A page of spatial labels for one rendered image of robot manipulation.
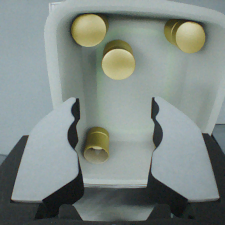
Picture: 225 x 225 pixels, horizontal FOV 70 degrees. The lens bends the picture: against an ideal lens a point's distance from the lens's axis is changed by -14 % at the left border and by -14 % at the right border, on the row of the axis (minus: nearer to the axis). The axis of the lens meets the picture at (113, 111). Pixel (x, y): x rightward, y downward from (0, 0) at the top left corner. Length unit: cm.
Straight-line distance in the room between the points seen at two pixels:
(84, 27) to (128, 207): 26
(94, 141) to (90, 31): 14
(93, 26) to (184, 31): 9
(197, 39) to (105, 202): 26
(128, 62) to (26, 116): 21
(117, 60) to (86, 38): 4
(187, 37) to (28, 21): 20
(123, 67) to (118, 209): 21
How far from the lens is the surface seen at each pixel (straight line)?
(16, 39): 28
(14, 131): 36
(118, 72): 19
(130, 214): 30
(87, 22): 18
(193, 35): 19
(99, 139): 25
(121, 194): 32
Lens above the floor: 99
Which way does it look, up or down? 57 degrees down
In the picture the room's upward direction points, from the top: 179 degrees counter-clockwise
